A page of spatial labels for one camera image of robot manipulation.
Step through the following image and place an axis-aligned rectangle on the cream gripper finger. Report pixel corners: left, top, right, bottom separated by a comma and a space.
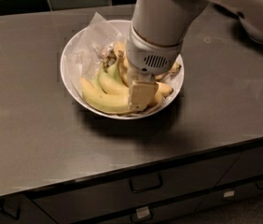
127, 66, 140, 85
129, 80, 159, 111

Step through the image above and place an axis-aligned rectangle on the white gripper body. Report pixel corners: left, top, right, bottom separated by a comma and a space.
126, 24, 183, 76

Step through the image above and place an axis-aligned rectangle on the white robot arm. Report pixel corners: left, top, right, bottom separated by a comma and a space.
126, 0, 263, 109

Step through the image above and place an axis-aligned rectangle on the small lower right banana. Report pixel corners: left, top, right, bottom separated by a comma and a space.
148, 92, 164, 106

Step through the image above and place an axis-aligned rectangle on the greenish middle banana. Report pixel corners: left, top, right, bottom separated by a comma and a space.
99, 51, 129, 95

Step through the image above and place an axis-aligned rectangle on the dark left drawer front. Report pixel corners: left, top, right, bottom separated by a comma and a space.
0, 194, 56, 224

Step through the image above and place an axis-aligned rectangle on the dark drawer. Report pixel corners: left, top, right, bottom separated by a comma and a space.
218, 147, 263, 185
0, 194, 56, 224
73, 175, 263, 224
35, 154, 237, 224

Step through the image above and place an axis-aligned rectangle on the dark right drawer front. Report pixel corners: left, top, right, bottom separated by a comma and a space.
218, 147, 263, 185

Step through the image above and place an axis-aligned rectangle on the dark middle drawer front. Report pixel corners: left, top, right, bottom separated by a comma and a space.
35, 154, 237, 224

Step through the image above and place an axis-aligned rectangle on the white bowl with bananas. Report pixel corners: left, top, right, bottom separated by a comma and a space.
60, 20, 185, 119

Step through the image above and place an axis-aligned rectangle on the top yellow banana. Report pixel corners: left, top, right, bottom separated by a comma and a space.
156, 62, 181, 80

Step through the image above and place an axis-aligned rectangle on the lower dark drawer front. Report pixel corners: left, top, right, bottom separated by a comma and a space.
73, 175, 263, 224

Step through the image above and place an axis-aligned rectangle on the large yellow banana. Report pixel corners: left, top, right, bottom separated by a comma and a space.
79, 77, 148, 116

